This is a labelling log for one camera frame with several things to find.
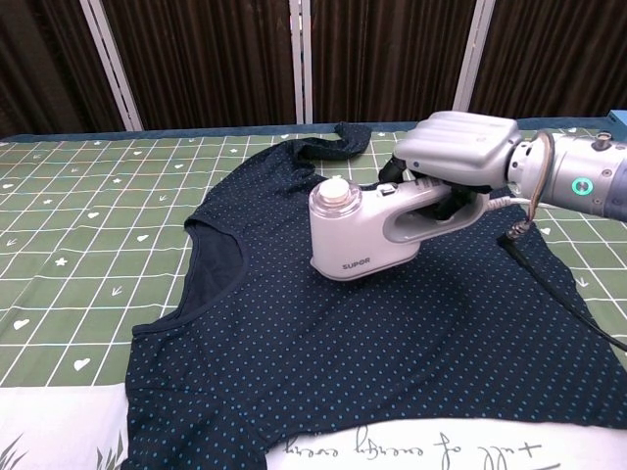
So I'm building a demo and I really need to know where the white power cord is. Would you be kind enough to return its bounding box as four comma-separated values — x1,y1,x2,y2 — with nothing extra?
483,194,536,212

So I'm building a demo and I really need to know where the white handheld garment steamer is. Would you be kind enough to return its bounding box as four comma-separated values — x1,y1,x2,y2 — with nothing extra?
308,171,491,284

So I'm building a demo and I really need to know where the green checked tablecloth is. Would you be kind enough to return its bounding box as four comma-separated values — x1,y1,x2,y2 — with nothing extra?
0,117,627,470

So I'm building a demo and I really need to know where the white partition frame post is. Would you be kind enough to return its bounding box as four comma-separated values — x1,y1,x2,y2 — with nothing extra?
450,0,497,118
79,0,145,132
288,0,314,124

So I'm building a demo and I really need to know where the navy dotted t-shirt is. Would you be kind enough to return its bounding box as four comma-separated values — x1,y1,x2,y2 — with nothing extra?
121,120,627,470

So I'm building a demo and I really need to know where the brown pleated screen panel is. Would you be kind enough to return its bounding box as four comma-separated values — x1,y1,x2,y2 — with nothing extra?
467,0,627,121
0,0,129,137
309,0,479,123
100,0,298,132

